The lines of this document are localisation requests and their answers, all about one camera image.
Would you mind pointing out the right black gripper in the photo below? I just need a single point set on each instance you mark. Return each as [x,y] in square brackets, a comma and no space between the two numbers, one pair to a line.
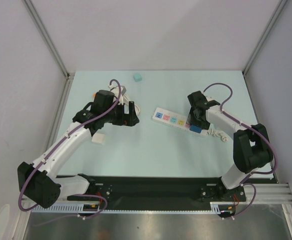
[199,113]

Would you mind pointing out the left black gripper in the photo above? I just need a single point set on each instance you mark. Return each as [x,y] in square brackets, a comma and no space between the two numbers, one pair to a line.
[129,119]

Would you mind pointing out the blue cube plug adapter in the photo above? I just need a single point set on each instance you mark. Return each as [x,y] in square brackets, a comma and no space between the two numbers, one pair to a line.
[195,129]

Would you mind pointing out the white colourful power strip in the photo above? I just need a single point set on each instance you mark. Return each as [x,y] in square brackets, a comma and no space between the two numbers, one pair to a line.
[175,120]

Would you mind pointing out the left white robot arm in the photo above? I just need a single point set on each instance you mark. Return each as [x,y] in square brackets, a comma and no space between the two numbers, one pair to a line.
[38,180]

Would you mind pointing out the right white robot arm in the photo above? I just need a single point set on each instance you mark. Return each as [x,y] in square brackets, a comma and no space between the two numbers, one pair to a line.
[251,150]

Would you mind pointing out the small white adapter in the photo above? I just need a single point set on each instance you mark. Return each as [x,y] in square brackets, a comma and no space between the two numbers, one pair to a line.
[98,138]

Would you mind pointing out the teal cube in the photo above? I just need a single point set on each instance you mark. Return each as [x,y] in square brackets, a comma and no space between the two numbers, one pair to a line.
[137,77]

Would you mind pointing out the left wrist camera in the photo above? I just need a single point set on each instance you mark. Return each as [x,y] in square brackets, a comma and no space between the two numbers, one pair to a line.
[119,92]

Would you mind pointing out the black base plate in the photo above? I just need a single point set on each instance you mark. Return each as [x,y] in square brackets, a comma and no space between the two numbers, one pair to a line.
[160,190]

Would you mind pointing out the left aluminium frame post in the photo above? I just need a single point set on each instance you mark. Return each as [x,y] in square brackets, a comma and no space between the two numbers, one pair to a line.
[39,24]

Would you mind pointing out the aluminium frame post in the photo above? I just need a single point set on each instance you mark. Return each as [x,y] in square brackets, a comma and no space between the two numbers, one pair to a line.
[39,24]
[279,9]

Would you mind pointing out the white slotted cable duct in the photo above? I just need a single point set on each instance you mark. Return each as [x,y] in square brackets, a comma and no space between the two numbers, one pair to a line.
[148,207]

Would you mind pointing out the right aluminium frame post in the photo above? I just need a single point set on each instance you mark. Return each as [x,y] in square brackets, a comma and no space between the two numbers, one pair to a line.
[279,9]

